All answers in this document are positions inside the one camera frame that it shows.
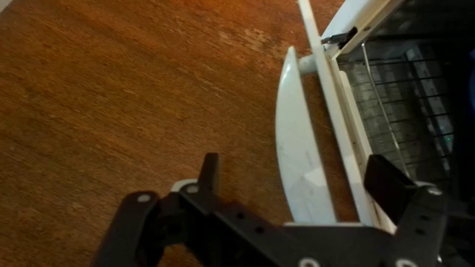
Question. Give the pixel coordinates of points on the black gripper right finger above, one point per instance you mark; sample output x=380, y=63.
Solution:
x=391, y=183

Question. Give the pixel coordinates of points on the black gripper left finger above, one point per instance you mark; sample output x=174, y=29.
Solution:
x=210, y=172

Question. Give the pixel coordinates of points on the white toaster oven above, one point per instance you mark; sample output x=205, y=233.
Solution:
x=431, y=30

